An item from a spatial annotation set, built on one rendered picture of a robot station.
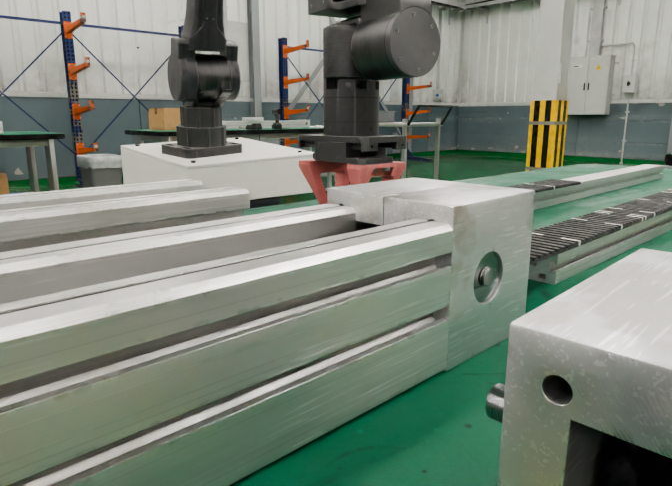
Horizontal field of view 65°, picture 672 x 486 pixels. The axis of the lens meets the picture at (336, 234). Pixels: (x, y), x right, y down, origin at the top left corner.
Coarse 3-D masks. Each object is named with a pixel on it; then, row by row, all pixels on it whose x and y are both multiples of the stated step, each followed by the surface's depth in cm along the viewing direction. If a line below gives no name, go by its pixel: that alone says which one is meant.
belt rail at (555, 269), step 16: (640, 224) 58; (656, 224) 65; (608, 240) 52; (624, 240) 57; (640, 240) 59; (560, 256) 45; (576, 256) 48; (592, 256) 50; (608, 256) 53; (544, 272) 46; (560, 272) 46; (576, 272) 48
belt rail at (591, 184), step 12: (624, 168) 115; (636, 168) 115; (648, 168) 115; (660, 168) 121; (576, 180) 94; (588, 180) 94; (600, 180) 98; (612, 180) 102; (624, 180) 108; (636, 180) 111; (648, 180) 116; (540, 192) 82; (552, 192) 85; (564, 192) 90; (576, 192) 92; (588, 192) 95; (600, 192) 99; (540, 204) 83; (552, 204) 86
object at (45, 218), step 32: (64, 192) 40; (96, 192) 41; (128, 192) 42; (160, 192) 44; (192, 192) 40; (224, 192) 40; (0, 224) 30; (32, 224) 31; (64, 224) 33; (96, 224) 34; (128, 224) 35; (160, 224) 38
